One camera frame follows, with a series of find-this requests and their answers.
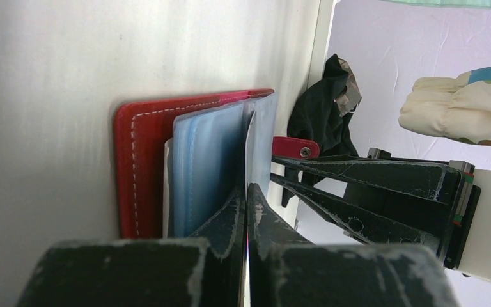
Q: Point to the red card holder wallet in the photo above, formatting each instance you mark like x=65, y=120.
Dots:
x=178, y=159

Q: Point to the black clothes pile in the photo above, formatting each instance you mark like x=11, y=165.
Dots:
x=323, y=112

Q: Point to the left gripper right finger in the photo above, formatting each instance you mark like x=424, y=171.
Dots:
x=285, y=269

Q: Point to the mint green cartoon cloth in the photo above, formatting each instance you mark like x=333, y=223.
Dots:
x=456, y=108

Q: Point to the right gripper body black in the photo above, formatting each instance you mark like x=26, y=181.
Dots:
x=424, y=214

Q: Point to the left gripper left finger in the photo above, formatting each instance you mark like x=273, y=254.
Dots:
x=204, y=269

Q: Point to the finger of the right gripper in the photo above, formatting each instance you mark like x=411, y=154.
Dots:
x=425, y=180
x=366, y=226

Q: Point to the black VIP credit card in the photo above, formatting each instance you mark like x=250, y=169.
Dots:
x=249, y=151

